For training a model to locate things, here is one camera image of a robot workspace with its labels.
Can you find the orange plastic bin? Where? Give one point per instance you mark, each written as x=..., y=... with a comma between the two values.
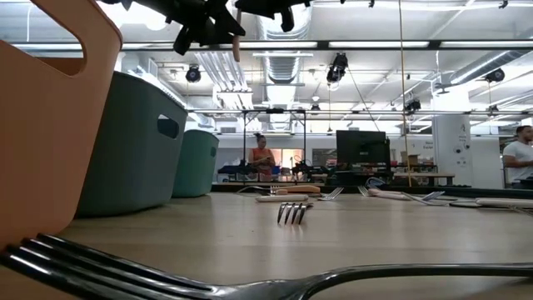
x=41, y=146

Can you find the white round pillar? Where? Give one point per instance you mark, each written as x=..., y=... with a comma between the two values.
x=451, y=141

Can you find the black aluminium table frame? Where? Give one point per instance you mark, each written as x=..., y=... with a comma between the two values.
x=491, y=192

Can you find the black monitor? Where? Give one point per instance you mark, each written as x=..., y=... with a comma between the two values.
x=362, y=148

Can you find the teal plastic bin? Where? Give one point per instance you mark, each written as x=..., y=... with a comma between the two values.
x=133, y=158

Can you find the black background robot arm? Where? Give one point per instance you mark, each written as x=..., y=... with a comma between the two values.
x=239, y=169
x=310, y=168

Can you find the black overhead beam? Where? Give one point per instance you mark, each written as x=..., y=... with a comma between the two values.
x=322, y=44
x=375, y=112

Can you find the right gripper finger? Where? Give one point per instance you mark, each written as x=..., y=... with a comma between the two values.
x=287, y=21
x=258, y=7

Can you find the silver ventilation duct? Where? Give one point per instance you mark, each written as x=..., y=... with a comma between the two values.
x=483, y=64
x=283, y=68

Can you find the wooden background table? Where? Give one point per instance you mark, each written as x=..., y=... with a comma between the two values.
x=424, y=175

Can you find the person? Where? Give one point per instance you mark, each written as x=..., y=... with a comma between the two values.
x=518, y=158
x=262, y=160

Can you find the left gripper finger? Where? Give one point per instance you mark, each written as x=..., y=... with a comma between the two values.
x=218, y=29
x=185, y=39

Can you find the green plastic bin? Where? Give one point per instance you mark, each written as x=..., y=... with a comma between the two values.
x=195, y=166

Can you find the cardboard box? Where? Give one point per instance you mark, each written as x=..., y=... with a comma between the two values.
x=412, y=159

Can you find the black ceiling spotlight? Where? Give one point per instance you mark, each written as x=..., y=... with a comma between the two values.
x=337, y=66
x=412, y=105
x=192, y=74
x=495, y=75

